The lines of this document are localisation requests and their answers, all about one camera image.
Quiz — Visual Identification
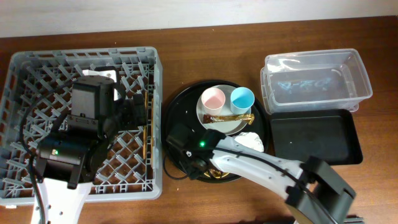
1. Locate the wooden chopstick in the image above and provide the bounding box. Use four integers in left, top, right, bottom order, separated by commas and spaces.
142, 90, 148, 161
150, 98, 155, 168

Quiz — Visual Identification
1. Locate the yellow bowl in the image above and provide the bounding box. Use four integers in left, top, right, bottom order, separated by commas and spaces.
204, 169, 229, 179

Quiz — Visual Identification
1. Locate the brown gold snack wrapper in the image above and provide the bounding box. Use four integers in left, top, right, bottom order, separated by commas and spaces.
203, 114, 255, 124

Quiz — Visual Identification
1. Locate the grey round plate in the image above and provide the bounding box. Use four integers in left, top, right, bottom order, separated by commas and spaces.
196, 85, 247, 136

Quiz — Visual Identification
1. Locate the pink plastic cup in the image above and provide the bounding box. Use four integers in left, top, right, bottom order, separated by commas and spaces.
201, 87, 226, 115

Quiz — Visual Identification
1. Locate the white tissue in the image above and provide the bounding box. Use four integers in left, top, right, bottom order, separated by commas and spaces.
233, 132, 264, 152

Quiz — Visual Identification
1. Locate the blue plastic cup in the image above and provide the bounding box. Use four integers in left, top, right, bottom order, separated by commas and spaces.
230, 87, 255, 114

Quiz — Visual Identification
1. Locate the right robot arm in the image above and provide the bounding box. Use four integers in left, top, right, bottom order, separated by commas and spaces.
166, 124, 356, 223

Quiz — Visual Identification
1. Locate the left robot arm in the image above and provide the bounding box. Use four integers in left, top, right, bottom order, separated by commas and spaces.
28, 66, 147, 223

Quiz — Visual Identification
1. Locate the grey dishwasher rack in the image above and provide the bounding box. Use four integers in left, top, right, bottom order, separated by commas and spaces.
1, 47, 162, 206

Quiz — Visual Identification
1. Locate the round black tray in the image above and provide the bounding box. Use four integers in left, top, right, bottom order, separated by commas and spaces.
162, 80, 270, 171

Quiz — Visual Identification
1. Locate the black rectangular tray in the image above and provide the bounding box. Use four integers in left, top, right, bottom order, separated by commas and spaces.
270, 109, 363, 166

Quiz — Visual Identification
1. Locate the clear plastic bin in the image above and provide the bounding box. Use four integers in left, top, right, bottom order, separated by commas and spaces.
261, 49, 373, 114

